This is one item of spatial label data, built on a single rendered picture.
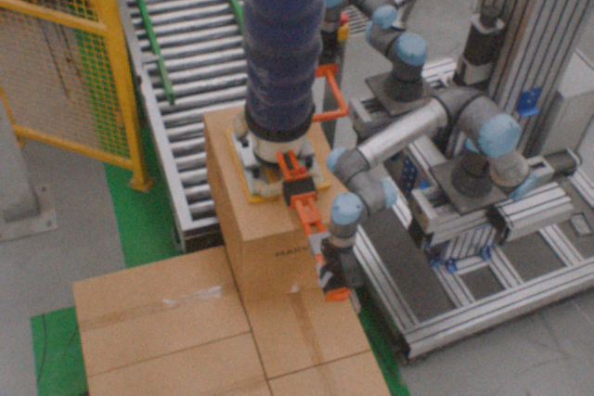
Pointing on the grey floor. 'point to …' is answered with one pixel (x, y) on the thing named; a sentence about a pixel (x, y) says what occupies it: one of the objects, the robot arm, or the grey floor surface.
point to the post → (331, 91)
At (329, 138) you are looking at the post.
